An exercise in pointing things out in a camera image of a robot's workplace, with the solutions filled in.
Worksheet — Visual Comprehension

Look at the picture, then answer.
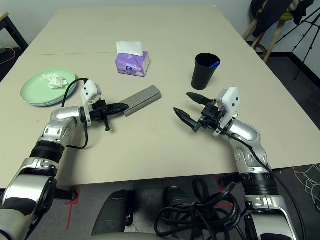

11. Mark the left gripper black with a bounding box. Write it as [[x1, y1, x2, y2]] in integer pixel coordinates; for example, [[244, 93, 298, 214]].
[[90, 99, 130, 133]]

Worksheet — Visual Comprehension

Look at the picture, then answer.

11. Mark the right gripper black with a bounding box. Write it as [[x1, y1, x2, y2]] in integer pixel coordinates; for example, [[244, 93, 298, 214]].
[[173, 91, 221, 133]]

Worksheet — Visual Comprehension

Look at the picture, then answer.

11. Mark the grey glasses case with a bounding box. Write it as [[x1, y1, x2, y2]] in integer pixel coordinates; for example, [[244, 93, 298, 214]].
[[119, 85, 162, 118]]

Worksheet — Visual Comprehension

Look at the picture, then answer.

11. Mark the white tissue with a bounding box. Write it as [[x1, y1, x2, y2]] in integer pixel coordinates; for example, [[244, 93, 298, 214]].
[[42, 73, 69, 89]]

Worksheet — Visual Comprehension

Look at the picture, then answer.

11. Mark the green plate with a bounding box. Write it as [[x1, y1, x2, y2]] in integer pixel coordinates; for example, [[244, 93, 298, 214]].
[[19, 67, 77, 106]]

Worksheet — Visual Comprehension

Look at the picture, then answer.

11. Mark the black plastic cup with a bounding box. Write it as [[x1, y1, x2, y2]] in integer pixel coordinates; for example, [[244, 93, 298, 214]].
[[191, 52, 222, 91]]

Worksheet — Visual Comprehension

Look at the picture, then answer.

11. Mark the purple tissue pack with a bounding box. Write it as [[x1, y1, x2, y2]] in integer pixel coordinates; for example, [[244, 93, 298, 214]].
[[115, 41, 150, 78]]

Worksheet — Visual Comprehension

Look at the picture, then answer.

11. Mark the black table foot bar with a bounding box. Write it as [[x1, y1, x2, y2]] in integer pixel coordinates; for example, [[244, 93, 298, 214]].
[[218, 176, 243, 189], [54, 188, 78, 201]]

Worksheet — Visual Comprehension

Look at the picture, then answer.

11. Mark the grey robot right leg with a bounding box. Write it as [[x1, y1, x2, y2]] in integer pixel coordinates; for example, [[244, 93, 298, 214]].
[[162, 186, 201, 226]]

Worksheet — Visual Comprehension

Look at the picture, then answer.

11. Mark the grey robot leg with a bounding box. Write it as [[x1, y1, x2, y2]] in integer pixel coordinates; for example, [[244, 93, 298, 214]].
[[162, 186, 201, 226], [91, 189, 137, 237]]

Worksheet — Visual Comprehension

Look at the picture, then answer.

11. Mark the wooden stool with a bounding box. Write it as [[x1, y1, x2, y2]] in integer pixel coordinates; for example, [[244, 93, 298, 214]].
[[241, 17, 287, 63]]

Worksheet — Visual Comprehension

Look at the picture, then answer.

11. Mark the grey robot left leg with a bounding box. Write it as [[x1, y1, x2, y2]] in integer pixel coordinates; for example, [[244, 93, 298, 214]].
[[91, 189, 137, 237]]

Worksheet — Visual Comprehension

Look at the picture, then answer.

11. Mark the black jacket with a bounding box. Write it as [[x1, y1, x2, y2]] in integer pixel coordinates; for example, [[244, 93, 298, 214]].
[[251, 0, 315, 38]]

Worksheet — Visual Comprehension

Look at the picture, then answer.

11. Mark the black tripod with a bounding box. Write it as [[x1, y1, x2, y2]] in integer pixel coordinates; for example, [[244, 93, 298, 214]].
[[273, 6, 320, 81]]

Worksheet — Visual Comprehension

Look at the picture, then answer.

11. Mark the beige robot torso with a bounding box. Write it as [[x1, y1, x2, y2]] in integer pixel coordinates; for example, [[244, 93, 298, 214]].
[[84, 232, 161, 240]]

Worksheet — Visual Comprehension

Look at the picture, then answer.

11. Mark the beige garment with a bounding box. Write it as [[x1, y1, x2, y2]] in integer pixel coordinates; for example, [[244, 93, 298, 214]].
[[284, 0, 301, 13]]

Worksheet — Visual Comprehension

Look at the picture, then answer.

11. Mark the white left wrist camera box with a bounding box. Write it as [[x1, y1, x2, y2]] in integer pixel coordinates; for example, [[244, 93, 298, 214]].
[[81, 79, 103, 126]]

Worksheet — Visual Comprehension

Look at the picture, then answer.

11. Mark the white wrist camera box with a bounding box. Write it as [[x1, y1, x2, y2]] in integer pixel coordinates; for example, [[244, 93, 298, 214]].
[[212, 86, 240, 137], [81, 79, 103, 126]]

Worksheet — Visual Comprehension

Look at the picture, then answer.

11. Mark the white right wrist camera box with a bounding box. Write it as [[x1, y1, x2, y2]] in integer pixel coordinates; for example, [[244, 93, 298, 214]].
[[212, 86, 240, 137]]

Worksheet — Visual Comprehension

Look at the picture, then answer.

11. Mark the black left camera cable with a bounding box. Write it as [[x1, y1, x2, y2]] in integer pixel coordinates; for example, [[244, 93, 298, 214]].
[[61, 78, 90, 150]]

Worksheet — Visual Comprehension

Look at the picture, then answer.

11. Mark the black cable bundle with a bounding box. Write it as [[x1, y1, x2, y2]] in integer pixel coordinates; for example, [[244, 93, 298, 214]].
[[154, 177, 242, 240]]

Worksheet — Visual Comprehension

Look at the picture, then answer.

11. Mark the white looped floor cable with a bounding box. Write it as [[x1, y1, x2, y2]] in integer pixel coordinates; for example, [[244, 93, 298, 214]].
[[0, 47, 16, 66]]

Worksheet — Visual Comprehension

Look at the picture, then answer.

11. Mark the beige side table black frame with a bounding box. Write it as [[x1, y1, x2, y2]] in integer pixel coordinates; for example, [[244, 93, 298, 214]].
[[0, 11, 30, 51]]

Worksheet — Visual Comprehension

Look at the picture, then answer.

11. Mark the tangled white floor cable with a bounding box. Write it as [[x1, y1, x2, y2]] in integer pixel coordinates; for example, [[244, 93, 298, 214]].
[[293, 163, 320, 201]]

